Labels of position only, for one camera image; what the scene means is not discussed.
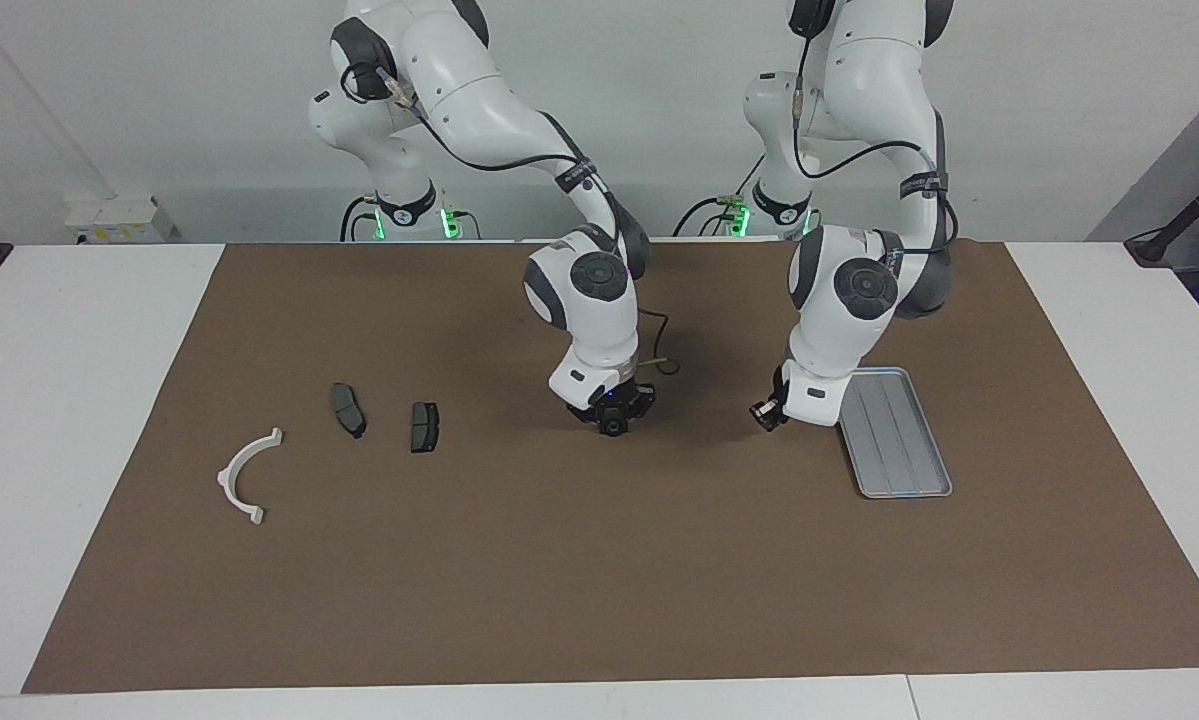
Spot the brown table mat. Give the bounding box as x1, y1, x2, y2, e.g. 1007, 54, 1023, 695
21, 240, 1199, 695

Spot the silver metal tray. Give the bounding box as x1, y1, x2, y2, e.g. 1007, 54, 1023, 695
836, 366, 954, 500

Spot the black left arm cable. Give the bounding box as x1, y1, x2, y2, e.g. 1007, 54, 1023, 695
795, 40, 960, 251

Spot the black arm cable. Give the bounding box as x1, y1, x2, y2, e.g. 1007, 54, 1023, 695
344, 60, 682, 377
795, 40, 960, 251

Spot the black base cable bundle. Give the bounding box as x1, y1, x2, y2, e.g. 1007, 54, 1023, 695
672, 150, 772, 238

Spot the white semicircular bracket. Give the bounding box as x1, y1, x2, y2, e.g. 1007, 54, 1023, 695
217, 427, 285, 526

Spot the long dark brake pad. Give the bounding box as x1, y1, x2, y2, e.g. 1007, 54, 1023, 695
331, 383, 367, 439

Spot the white wall box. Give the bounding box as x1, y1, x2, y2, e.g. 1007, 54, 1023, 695
64, 195, 175, 246

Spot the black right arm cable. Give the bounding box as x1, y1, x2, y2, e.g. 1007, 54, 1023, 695
344, 60, 682, 377

